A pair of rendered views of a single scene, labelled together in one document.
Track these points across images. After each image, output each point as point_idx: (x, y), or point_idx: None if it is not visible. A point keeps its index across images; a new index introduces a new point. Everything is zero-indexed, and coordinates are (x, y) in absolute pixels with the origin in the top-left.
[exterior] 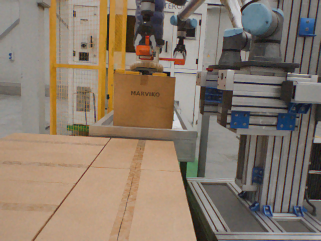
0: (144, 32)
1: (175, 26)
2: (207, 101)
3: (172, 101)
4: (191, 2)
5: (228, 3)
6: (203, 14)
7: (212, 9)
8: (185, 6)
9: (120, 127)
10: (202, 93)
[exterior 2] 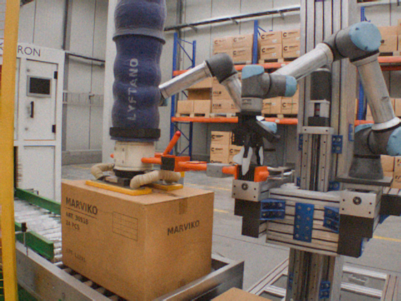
0: (255, 143)
1: (23, 79)
2: (265, 219)
3: (211, 228)
4: (190, 77)
5: (236, 86)
6: (61, 65)
7: None
8: (177, 80)
9: (171, 298)
10: (246, 208)
